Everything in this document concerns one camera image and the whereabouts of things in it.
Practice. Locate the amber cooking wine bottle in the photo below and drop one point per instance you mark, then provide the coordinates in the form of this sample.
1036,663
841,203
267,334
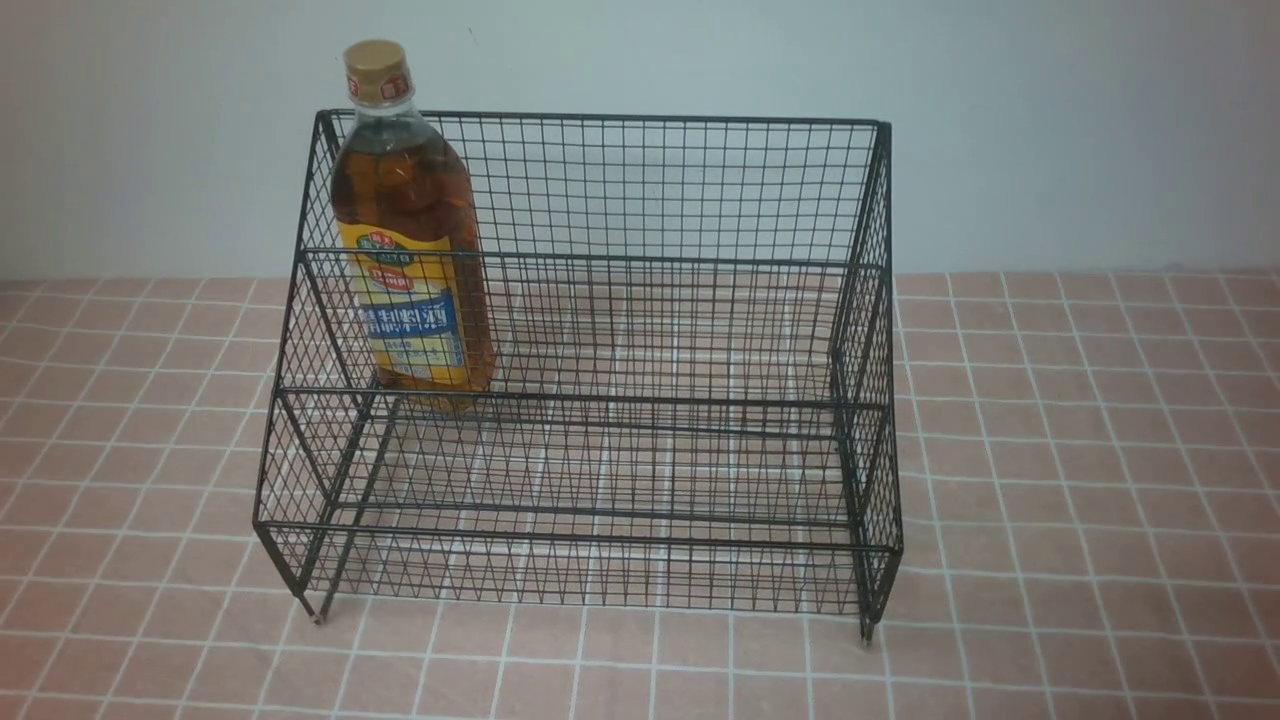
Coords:
405,211

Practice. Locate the black wire mesh rack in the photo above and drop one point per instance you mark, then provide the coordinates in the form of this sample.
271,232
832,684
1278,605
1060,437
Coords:
692,399

